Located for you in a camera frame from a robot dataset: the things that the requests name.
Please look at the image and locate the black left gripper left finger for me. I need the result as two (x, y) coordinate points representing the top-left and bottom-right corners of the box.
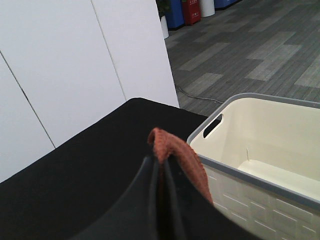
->
(72, 156), (159, 240)

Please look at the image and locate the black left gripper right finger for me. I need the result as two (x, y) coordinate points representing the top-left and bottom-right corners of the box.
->
(164, 156), (253, 240)

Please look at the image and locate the brown towel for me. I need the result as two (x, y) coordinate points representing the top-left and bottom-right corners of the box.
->
(147, 127), (213, 204)

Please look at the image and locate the black table cloth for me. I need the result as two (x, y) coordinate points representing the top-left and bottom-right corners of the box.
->
(0, 98), (205, 240)

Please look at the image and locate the cream plastic storage bin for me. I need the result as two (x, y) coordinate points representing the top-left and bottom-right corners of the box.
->
(187, 93), (320, 240)

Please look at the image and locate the white partition panel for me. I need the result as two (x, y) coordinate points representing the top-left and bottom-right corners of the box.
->
(0, 0), (179, 181)

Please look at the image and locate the blue bin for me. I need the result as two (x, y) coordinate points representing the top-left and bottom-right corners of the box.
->
(165, 0), (185, 31)
(214, 0), (239, 11)

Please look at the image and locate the red bin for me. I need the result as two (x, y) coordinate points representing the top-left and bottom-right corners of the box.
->
(181, 0), (201, 26)

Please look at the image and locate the white cylindrical bin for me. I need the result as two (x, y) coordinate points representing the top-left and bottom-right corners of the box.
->
(199, 0), (215, 18)

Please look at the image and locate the white planter with plant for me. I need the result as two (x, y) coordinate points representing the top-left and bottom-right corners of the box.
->
(155, 0), (171, 39)

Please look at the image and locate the grey floor cable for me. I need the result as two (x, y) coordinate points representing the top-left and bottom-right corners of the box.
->
(174, 84), (225, 103)

